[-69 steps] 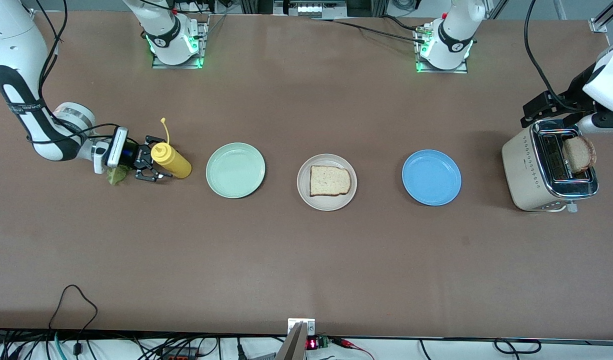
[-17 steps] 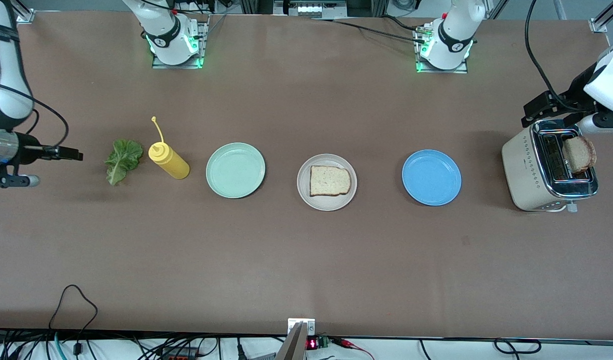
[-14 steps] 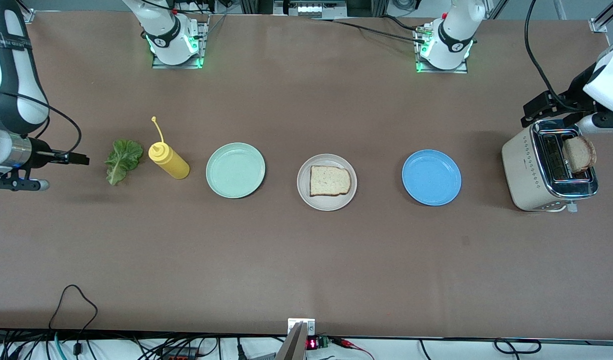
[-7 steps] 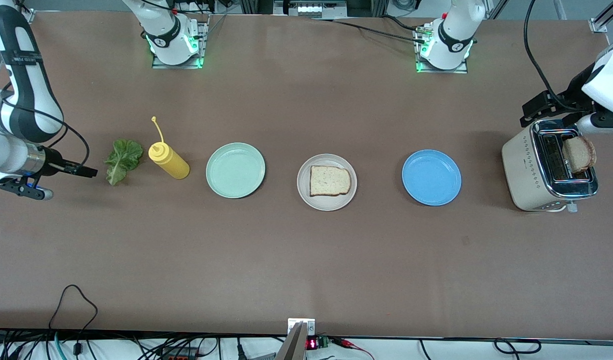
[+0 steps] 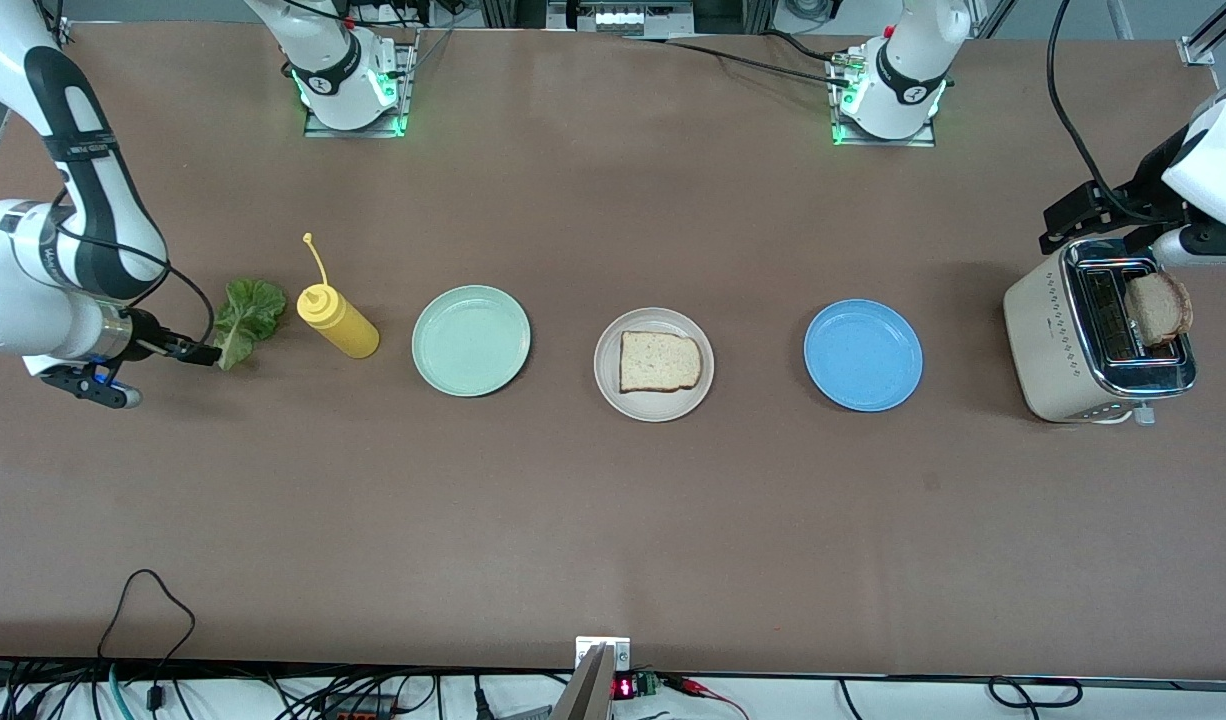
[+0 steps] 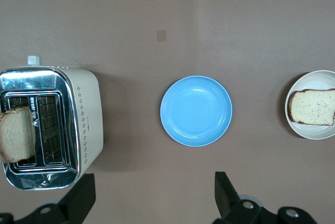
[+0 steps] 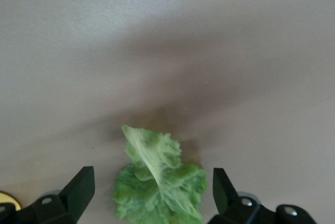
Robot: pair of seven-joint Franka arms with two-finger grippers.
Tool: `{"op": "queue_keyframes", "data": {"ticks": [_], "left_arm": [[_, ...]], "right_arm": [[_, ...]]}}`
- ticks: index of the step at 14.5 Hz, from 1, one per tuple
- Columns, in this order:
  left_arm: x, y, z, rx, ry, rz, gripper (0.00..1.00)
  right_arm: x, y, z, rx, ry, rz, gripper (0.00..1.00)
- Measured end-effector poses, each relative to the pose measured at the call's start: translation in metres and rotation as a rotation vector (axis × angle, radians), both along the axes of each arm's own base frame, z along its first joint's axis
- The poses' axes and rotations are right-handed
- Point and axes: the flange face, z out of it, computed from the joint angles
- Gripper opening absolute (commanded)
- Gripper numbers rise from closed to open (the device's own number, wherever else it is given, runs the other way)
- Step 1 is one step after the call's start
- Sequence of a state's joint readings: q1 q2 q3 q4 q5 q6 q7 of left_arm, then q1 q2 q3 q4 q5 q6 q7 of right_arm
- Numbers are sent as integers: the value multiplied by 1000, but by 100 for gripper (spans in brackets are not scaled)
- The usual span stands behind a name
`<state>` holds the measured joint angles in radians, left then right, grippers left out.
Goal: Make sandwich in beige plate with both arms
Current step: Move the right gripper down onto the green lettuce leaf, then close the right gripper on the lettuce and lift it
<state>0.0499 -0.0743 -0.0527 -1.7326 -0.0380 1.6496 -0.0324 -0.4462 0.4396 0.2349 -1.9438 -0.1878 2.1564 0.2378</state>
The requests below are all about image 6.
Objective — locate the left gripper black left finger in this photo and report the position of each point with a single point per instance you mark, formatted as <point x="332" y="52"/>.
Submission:
<point x="76" y="197"/>

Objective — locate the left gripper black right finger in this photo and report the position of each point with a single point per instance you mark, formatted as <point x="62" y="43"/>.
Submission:
<point x="226" y="197"/>

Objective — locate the brown-crust bread slice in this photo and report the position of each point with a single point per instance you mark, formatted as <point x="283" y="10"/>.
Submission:
<point x="312" y="107"/>
<point x="17" y="135"/>

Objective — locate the blue plate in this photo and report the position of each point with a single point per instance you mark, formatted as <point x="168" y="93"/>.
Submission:
<point x="196" y="111"/>

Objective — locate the beige plate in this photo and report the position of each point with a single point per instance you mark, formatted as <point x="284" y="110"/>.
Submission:
<point x="311" y="132"/>

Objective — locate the beige toaster chrome top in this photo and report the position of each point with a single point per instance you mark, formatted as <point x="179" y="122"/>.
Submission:
<point x="86" y="109"/>

